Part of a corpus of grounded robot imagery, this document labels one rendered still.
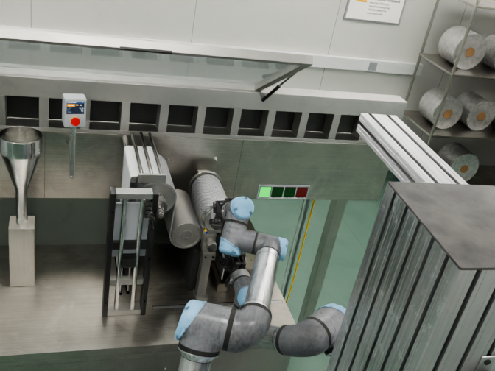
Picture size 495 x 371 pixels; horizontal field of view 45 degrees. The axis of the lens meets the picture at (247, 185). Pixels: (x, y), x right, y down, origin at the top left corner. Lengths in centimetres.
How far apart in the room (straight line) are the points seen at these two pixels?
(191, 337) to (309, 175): 129
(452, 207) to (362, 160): 177
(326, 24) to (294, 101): 261
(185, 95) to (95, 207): 62
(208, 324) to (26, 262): 99
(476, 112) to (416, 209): 458
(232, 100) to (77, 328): 106
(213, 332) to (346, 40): 390
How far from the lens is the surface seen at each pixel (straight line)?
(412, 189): 107
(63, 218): 262
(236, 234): 193
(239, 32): 487
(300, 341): 189
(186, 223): 228
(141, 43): 186
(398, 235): 106
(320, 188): 279
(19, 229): 232
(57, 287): 247
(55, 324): 231
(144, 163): 223
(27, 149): 213
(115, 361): 232
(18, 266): 242
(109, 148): 245
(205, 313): 163
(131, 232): 215
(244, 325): 163
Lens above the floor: 248
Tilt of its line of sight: 29 degrees down
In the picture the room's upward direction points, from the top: 11 degrees clockwise
